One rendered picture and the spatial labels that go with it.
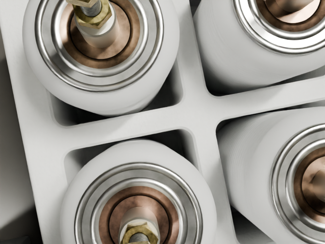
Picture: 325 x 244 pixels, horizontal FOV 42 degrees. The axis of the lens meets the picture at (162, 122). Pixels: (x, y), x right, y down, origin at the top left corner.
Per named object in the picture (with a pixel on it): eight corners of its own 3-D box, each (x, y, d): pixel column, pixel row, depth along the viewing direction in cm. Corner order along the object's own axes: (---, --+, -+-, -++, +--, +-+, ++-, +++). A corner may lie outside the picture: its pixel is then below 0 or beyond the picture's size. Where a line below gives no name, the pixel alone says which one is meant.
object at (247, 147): (230, 99, 44) (294, 78, 26) (312, 140, 44) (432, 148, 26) (189, 183, 43) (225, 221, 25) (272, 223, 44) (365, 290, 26)
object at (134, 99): (59, 35, 43) (1, -33, 25) (151, 14, 44) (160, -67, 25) (81, 127, 43) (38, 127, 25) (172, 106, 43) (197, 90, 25)
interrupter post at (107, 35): (76, 15, 25) (66, -2, 22) (115, 6, 26) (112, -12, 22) (85, 54, 25) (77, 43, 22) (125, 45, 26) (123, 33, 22)
